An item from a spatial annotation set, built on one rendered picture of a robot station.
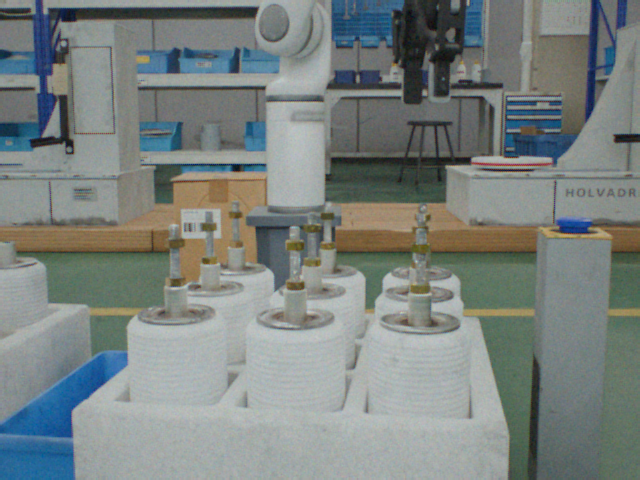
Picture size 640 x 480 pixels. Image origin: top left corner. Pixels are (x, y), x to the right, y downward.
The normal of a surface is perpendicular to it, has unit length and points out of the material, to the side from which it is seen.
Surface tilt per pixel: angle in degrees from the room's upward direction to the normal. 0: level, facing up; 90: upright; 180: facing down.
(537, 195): 90
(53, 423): 88
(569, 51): 90
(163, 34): 90
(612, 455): 0
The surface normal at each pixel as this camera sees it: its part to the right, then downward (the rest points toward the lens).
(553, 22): -0.02, 0.15
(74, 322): 0.99, 0.02
